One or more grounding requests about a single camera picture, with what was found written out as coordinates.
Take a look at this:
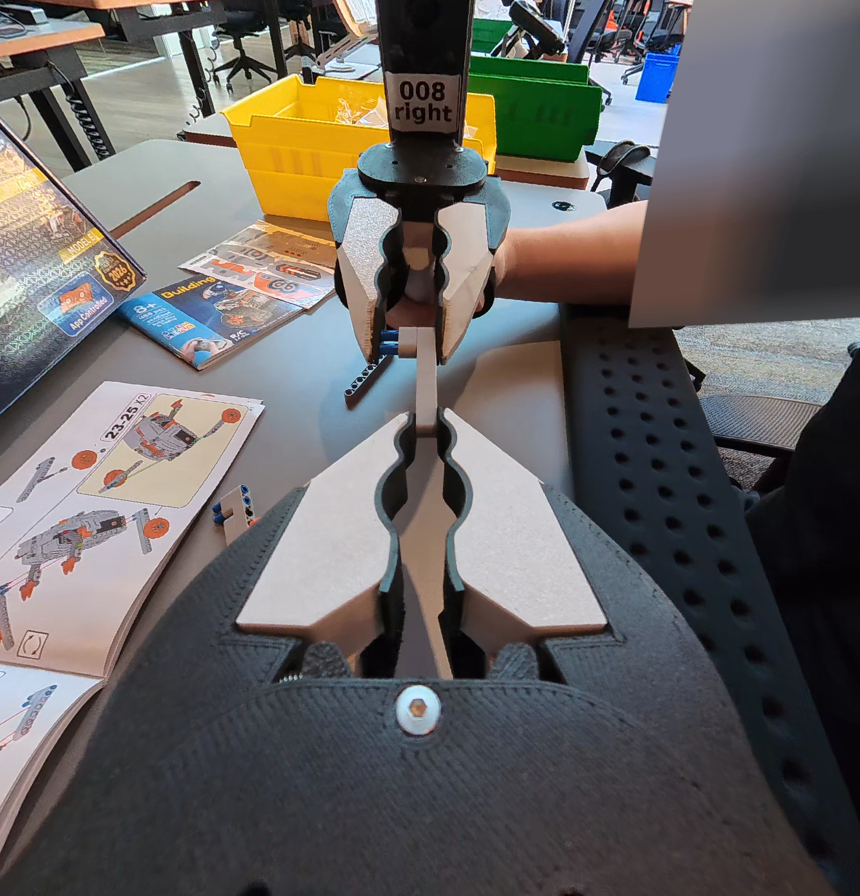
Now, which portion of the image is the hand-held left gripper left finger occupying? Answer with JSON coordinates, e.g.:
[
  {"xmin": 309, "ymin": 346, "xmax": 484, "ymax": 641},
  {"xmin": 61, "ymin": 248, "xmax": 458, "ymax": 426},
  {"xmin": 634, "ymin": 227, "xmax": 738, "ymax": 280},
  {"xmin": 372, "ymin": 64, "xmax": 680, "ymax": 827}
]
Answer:
[{"xmin": 236, "ymin": 412, "xmax": 413, "ymax": 676}]

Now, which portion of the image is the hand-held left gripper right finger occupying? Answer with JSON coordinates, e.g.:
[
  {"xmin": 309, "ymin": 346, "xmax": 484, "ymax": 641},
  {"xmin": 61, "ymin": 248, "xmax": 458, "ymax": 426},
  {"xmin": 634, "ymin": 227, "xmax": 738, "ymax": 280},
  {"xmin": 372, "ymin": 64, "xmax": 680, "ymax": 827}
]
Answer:
[{"xmin": 437, "ymin": 407, "xmax": 610, "ymax": 669}]

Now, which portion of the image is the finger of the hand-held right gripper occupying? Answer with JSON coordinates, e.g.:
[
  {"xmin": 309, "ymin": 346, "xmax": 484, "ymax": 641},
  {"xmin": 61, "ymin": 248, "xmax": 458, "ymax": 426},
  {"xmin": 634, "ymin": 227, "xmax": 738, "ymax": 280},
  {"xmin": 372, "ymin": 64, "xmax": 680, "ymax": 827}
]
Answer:
[
  {"xmin": 435, "ymin": 202, "xmax": 497, "ymax": 366},
  {"xmin": 335, "ymin": 196, "xmax": 406, "ymax": 361}
]

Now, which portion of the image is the grey angled building beam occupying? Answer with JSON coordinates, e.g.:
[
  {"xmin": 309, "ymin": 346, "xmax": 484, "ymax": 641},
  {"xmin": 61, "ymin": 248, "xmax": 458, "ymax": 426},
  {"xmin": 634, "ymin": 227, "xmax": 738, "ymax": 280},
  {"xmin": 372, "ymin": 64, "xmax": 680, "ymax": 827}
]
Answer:
[{"xmin": 398, "ymin": 326, "xmax": 443, "ymax": 441}]

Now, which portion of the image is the person's right forearm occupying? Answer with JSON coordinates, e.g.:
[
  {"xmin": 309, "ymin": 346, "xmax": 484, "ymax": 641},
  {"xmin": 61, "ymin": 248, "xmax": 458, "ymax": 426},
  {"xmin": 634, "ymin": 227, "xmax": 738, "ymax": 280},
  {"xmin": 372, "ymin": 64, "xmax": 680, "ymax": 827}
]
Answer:
[{"xmin": 519, "ymin": 199, "xmax": 649, "ymax": 307}]

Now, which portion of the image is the grey desk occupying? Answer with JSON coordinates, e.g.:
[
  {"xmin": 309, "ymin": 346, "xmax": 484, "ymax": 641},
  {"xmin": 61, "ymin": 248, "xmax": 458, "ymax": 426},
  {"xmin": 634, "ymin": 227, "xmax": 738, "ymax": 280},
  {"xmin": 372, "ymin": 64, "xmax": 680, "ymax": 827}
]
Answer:
[{"xmin": 0, "ymin": 139, "xmax": 609, "ymax": 896}]

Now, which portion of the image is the wooden desk with black legs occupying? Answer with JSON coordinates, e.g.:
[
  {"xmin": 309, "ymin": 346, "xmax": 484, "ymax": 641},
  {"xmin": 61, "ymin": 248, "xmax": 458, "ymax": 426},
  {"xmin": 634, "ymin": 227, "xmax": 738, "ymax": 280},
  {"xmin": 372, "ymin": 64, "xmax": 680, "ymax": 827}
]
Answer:
[{"xmin": 0, "ymin": 17, "xmax": 116, "ymax": 172}]

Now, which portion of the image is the person's right hand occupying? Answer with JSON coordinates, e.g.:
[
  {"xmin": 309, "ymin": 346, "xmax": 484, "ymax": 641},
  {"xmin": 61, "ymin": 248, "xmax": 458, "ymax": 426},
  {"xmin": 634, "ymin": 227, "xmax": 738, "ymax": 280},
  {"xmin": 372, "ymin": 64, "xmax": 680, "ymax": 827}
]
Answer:
[{"xmin": 386, "ymin": 230, "xmax": 525, "ymax": 331}]

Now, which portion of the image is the clear plastic bag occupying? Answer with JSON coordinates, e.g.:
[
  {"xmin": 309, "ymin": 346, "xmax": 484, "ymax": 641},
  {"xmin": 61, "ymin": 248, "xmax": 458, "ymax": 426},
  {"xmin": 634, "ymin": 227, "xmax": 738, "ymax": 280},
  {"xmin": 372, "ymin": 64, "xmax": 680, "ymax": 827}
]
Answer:
[{"xmin": 332, "ymin": 98, "xmax": 392, "ymax": 130}]

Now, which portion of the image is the grey connector with blue pins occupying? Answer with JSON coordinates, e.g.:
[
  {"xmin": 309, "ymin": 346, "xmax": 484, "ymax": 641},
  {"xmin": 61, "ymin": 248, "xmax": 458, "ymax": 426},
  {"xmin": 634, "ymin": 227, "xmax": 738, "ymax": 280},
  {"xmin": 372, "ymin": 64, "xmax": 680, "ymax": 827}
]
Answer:
[{"xmin": 211, "ymin": 483, "xmax": 260, "ymax": 527}]

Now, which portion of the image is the sticker sheet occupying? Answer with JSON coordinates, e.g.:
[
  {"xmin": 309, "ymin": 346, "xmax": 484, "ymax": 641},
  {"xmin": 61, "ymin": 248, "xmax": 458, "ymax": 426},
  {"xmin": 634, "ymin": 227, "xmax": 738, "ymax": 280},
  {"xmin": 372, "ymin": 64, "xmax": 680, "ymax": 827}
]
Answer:
[{"xmin": 178, "ymin": 223, "xmax": 340, "ymax": 310}]

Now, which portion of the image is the black perforated building beam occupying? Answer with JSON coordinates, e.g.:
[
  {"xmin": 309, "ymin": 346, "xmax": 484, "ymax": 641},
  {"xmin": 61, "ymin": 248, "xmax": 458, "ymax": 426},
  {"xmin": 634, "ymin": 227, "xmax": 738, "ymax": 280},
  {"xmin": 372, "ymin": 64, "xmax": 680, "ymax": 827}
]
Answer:
[{"xmin": 343, "ymin": 353, "xmax": 390, "ymax": 408}]

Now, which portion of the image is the yellow plastic bin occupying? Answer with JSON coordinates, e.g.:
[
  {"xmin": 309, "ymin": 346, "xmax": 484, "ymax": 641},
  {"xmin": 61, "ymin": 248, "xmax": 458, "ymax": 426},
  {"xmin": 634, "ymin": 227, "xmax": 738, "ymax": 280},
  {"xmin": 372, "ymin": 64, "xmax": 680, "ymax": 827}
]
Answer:
[{"xmin": 221, "ymin": 73, "xmax": 497, "ymax": 224}]

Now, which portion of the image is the green plastic bin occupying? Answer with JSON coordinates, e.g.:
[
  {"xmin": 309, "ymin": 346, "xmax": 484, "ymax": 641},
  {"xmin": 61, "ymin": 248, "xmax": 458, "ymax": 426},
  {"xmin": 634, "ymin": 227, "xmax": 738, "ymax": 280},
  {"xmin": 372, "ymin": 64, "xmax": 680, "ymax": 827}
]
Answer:
[
  {"xmin": 470, "ymin": 19, "xmax": 516, "ymax": 57},
  {"xmin": 467, "ymin": 55, "xmax": 604, "ymax": 165}
]

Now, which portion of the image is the black perforated board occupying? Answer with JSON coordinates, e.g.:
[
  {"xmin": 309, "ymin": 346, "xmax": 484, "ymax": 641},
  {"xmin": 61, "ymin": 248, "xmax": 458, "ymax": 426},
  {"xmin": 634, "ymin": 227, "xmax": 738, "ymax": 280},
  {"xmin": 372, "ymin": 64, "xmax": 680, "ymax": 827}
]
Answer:
[{"xmin": 561, "ymin": 306, "xmax": 860, "ymax": 896}]

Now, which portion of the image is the blue building booklet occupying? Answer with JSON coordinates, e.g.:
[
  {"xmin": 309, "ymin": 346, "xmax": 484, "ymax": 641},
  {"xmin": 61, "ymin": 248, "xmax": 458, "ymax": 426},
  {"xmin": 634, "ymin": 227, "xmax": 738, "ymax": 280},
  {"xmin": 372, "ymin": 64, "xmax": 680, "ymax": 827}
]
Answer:
[{"xmin": 115, "ymin": 275, "xmax": 306, "ymax": 371}]

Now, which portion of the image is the black chair armrest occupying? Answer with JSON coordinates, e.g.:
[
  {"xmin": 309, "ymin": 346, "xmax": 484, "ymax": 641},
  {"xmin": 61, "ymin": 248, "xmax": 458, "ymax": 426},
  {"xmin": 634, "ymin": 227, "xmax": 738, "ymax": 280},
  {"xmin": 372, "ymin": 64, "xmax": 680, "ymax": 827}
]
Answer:
[{"xmin": 591, "ymin": 140, "xmax": 655, "ymax": 207}]

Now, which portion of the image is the open instruction manual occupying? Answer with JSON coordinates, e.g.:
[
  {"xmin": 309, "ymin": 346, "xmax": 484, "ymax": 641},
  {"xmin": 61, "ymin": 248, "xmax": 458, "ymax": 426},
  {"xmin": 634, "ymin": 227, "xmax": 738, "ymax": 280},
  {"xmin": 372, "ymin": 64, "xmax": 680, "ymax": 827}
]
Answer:
[{"xmin": 0, "ymin": 381, "xmax": 266, "ymax": 858}]

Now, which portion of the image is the blue plastic bin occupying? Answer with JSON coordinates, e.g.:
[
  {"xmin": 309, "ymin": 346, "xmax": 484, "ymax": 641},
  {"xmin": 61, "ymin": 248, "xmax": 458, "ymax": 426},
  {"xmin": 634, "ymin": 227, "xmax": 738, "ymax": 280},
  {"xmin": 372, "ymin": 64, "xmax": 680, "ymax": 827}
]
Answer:
[{"xmin": 636, "ymin": 52, "xmax": 683, "ymax": 105}]

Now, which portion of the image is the black mesh office chair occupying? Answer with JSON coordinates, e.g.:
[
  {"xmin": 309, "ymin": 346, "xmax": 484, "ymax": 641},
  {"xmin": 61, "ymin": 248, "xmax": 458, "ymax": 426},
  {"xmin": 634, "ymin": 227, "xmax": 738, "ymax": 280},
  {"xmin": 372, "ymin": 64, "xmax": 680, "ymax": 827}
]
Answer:
[{"xmin": 699, "ymin": 395, "xmax": 823, "ymax": 491}]

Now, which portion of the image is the person's black clothing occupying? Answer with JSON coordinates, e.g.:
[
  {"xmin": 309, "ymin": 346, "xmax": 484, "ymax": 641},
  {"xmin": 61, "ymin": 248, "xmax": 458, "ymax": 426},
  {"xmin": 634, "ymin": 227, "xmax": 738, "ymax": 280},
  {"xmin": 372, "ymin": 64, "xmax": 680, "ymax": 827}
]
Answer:
[{"xmin": 745, "ymin": 336, "xmax": 860, "ymax": 896}]

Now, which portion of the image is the dark printed toy box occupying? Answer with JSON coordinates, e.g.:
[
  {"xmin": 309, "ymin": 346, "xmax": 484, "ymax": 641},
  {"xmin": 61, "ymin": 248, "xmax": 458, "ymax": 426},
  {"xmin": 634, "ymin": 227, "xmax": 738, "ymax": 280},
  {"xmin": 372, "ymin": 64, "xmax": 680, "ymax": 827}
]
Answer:
[{"xmin": 0, "ymin": 101, "xmax": 148, "ymax": 431}]

